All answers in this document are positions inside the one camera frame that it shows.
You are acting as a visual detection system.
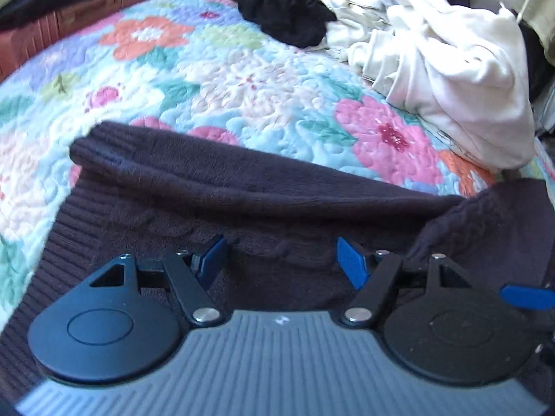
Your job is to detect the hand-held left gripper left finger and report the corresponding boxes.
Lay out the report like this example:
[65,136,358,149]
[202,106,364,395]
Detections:
[89,234,227,327]

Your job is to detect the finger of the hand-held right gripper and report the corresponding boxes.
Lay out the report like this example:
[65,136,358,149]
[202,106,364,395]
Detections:
[499,284,555,311]

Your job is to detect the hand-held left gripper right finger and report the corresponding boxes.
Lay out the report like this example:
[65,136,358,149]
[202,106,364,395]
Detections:
[336,236,472,328]

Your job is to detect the dark brown knit sweater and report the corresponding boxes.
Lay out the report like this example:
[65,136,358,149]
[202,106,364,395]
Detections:
[0,121,555,404]

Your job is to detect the cream crumpled clothes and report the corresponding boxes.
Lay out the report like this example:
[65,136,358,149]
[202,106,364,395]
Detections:
[312,0,400,83]

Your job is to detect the floral quilted bedspread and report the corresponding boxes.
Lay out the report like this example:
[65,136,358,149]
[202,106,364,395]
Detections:
[0,0,555,326]

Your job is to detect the white hoodie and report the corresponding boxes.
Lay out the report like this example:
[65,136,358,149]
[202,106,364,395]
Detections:
[349,0,536,170]

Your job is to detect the black garment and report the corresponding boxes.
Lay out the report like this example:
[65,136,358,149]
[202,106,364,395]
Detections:
[223,0,338,49]

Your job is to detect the red suitcase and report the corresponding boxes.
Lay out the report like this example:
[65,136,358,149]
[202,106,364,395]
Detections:
[0,0,153,81]

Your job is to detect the beige hanging jacket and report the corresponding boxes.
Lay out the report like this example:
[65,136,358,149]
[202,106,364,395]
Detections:
[518,0,555,46]

